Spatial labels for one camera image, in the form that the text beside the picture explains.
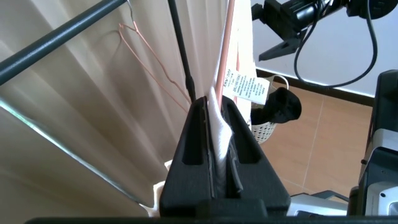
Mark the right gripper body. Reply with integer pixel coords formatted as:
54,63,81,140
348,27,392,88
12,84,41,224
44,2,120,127
266,0,321,40

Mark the white laundry basket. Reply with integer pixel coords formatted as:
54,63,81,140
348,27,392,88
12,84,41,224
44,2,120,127
250,74,290,144

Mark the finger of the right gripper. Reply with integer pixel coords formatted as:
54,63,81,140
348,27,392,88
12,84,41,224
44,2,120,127
257,36,302,62
251,2,271,26

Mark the pink clothes hanger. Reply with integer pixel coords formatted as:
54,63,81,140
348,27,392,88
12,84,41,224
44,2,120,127
214,0,241,110
117,0,193,113

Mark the black clothes rack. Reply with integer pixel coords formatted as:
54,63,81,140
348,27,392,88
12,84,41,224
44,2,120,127
0,0,197,104

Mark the black garment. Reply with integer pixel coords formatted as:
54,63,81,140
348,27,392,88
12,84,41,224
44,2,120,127
250,86,302,125

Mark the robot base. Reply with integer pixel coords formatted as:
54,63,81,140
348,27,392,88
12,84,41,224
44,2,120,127
285,70,398,218

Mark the white printed t-shirt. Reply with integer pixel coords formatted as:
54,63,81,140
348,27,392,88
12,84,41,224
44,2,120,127
198,0,271,194

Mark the black cable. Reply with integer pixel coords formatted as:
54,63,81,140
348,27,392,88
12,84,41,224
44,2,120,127
294,0,379,89

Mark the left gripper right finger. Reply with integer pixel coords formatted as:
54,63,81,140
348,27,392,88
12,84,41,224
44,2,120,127
221,96,292,218

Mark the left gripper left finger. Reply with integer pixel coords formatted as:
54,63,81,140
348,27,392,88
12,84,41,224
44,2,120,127
159,96,216,218

